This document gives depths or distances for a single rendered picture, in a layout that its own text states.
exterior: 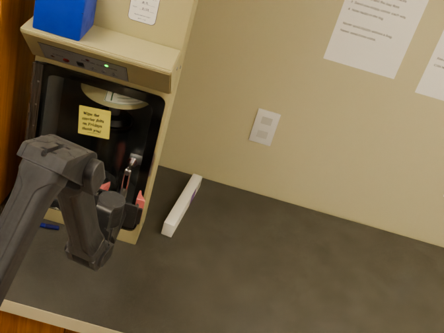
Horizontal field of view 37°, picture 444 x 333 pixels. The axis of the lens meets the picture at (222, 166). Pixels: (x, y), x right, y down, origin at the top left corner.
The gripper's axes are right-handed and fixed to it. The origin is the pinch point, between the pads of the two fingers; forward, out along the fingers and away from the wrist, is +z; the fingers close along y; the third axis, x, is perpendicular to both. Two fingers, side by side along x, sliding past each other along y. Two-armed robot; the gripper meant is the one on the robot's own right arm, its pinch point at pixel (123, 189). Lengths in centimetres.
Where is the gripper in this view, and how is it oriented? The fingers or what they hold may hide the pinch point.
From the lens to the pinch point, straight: 159.8
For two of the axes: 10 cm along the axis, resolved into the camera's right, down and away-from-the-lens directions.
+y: -9.6, -2.8, -0.3
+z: 1.3, -5.3, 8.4
